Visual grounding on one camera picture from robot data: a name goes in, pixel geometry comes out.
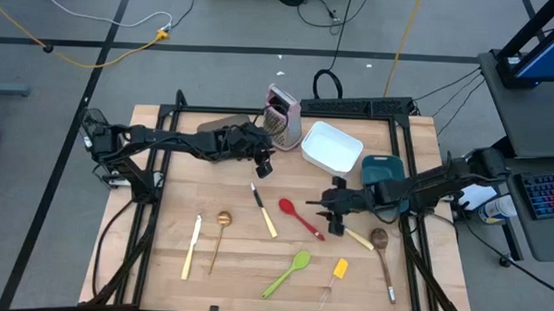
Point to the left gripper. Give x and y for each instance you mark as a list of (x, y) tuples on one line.
[(240, 142)]

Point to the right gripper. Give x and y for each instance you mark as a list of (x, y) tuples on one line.
[(349, 202)]

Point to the lime green silicone spoon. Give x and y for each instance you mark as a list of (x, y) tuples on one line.
[(301, 260)]

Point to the dark wooden spoon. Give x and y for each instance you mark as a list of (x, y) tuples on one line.
[(379, 237)]

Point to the cream butter knife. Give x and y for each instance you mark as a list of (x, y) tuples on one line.
[(190, 251)]

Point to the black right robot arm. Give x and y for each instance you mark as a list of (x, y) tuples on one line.
[(433, 186)]

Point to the red silicone spoon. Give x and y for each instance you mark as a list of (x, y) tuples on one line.
[(285, 205)]

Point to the white plastic bin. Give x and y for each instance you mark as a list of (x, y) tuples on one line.
[(331, 148)]

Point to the teal plastic bin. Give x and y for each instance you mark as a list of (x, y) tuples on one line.
[(383, 168)]

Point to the black perforated box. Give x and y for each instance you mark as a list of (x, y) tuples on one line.
[(357, 106)]

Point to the white paper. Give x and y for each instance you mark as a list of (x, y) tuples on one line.
[(479, 195)]

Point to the white bottle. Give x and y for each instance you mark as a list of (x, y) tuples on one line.
[(499, 208)]

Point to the backlit keyboard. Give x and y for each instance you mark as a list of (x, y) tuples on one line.
[(548, 195)]

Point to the grey desk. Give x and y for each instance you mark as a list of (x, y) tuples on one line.
[(532, 118)]

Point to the grey cart base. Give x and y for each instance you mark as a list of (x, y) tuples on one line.
[(7, 89)]

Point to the monitor screen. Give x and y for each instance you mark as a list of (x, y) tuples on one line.
[(553, 54)]

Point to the black monitor stand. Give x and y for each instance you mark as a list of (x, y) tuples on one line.
[(533, 27)]

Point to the black table frame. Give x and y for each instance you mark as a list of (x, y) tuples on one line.
[(191, 109)]

